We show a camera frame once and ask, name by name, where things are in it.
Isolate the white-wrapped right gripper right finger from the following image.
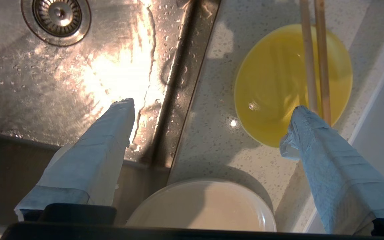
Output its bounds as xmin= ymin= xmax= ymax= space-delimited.
xmin=280 ymin=106 xmax=384 ymax=235

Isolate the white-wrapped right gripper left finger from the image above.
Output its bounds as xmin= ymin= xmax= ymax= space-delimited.
xmin=15 ymin=98 xmax=135 ymax=221

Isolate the wooden chopstick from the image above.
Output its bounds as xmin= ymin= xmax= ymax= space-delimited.
xmin=314 ymin=0 xmax=332 ymax=126
xmin=299 ymin=0 xmax=318 ymax=114

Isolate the yellow plastic bowl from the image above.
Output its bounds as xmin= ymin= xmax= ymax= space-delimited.
xmin=234 ymin=23 xmax=353 ymax=148

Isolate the white ceramic plate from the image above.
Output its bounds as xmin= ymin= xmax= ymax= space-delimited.
xmin=125 ymin=178 xmax=277 ymax=232

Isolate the stainless steel sink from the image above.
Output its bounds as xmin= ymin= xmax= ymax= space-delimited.
xmin=0 ymin=0 xmax=222 ymax=227

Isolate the round metal drain strainer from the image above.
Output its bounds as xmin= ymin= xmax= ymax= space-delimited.
xmin=21 ymin=0 xmax=91 ymax=46

